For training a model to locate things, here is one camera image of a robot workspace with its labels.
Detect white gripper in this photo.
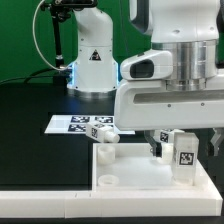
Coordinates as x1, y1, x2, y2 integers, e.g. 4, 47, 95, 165
114, 80, 224, 157

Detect white square tabletop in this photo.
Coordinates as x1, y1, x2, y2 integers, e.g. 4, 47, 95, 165
92, 143, 220, 200

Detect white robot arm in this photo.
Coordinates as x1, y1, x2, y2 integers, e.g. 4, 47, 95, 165
68, 0, 224, 130

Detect white L-shaped obstacle fence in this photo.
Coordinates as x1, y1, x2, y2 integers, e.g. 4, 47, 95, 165
0, 146, 224, 220

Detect white marker sheet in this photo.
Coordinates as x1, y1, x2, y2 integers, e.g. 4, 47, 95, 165
45, 115, 135, 135

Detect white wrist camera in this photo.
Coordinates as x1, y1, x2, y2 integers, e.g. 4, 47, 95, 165
120, 50, 173, 81

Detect black cables on table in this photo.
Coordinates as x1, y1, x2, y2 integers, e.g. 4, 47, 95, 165
0, 68, 58, 86

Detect black camera stand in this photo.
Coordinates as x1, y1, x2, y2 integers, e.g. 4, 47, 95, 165
40, 0, 98, 83

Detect white cable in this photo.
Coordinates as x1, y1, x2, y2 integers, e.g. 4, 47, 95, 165
31, 0, 72, 72

